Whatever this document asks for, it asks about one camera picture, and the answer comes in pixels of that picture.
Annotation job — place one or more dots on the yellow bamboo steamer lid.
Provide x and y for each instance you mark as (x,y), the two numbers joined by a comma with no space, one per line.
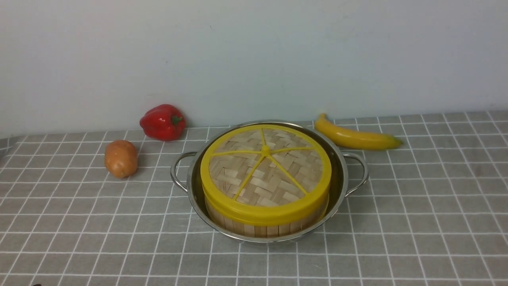
(265,175)

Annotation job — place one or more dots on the yellow rimmed bamboo steamer basket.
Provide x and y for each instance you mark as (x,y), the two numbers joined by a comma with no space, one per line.
(270,226)

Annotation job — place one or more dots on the stainless steel pot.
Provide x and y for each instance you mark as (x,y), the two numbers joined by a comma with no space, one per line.
(349,172)

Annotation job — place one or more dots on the red bell pepper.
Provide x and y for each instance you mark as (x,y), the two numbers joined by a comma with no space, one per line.
(163,123)

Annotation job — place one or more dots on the yellow banana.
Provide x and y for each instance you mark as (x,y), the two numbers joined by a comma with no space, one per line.
(353,139)

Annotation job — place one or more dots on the brown potato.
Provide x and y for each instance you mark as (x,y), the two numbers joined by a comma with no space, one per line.
(121,158)

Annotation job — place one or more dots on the grey checked tablecloth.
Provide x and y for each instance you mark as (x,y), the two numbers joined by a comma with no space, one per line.
(434,213)

